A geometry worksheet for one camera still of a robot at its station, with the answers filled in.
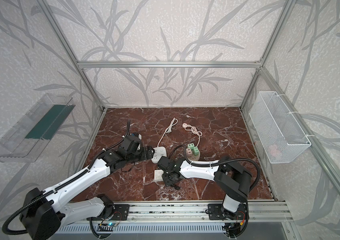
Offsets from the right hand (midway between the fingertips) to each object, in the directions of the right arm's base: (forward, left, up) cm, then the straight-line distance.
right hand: (168, 175), depth 85 cm
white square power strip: (+15, +6, +1) cm, 16 cm away
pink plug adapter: (+12, -12, +6) cm, 18 cm away
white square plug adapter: (0, +6, +2) cm, 6 cm away
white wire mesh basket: (+5, -49, +33) cm, 59 cm away
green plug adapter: (+16, -14, +5) cm, 22 cm away
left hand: (+10, +9, +13) cm, 19 cm away
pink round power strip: (+12, -15, -2) cm, 19 cm away
